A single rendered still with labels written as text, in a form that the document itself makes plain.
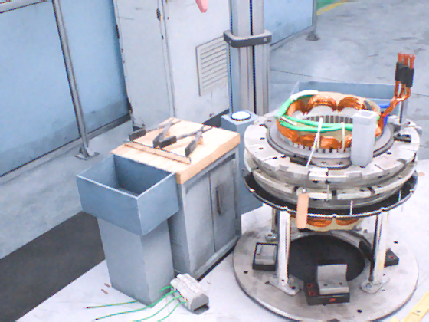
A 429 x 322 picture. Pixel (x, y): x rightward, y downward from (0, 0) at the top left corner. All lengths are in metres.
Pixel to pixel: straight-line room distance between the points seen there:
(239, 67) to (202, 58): 2.02
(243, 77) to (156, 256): 0.59
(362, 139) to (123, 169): 0.47
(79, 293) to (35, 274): 1.39
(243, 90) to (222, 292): 0.57
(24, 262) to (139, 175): 1.67
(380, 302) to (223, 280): 0.32
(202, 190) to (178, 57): 2.23
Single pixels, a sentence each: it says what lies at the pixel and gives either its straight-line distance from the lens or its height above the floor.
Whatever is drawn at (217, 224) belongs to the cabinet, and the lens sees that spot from 1.17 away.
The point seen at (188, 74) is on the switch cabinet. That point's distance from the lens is 3.36.
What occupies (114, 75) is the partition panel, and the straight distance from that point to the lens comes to 3.63.
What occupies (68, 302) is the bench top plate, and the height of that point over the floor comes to 0.78.
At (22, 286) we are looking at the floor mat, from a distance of 2.54.
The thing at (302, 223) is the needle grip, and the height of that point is 1.02.
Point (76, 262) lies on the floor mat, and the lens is 2.58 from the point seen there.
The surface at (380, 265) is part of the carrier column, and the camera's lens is 1.11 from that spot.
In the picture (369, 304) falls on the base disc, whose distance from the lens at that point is 1.10.
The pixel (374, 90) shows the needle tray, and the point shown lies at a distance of 1.40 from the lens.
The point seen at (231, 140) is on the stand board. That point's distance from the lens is 1.11.
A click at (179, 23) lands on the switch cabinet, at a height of 0.81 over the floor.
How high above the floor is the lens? 1.54
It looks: 30 degrees down
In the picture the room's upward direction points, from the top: 7 degrees counter-clockwise
